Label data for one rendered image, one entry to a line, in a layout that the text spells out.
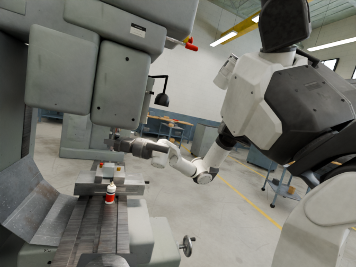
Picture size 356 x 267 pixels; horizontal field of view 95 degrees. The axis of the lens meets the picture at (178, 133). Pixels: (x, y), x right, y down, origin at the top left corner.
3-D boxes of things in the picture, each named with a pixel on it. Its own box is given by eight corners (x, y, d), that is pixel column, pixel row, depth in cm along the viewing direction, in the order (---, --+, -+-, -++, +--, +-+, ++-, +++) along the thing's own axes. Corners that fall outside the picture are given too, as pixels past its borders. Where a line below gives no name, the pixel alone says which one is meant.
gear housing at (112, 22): (152, 65, 85) (156, 45, 83) (163, 54, 63) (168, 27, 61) (79, 42, 73) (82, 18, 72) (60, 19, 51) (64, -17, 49)
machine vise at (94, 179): (139, 183, 108) (142, 167, 106) (143, 195, 94) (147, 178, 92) (79, 180, 94) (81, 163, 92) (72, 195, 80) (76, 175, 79)
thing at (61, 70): (96, 111, 82) (104, 57, 78) (87, 117, 59) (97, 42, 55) (51, 103, 75) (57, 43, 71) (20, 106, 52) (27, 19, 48)
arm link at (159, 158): (148, 144, 80) (170, 149, 79) (141, 165, 75) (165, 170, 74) (145, 133, 70) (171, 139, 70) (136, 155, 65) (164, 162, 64)
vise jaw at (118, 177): (122, 171, 102) (123, 166, 101) (124, 184, 88) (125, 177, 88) (112, 171, 100) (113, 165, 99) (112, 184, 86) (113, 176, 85)
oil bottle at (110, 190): (113, 199, 85) (117, 179, 83) (113, 204, 81) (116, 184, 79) (105, 199, 83) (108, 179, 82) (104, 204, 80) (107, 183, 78)
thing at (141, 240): (142, 214, 108) (145, 197, 106) (150, 265, 76) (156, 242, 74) (51, 216, 90) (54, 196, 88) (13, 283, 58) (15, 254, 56)
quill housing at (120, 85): (134, 124, 87) (146, 62, 82) (138, 132, 68) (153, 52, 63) (95, 117, 80) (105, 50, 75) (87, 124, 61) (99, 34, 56)
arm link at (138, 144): (127, 131, 81) (150, 136, 80) (124, 150, 82) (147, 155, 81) (114, 135, 68) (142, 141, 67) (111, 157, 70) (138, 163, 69)
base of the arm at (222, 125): (241, 153, 77) (248, 133, 82) (258, 145, 65) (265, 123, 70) (213, 138, 78) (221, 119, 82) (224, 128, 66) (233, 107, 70)
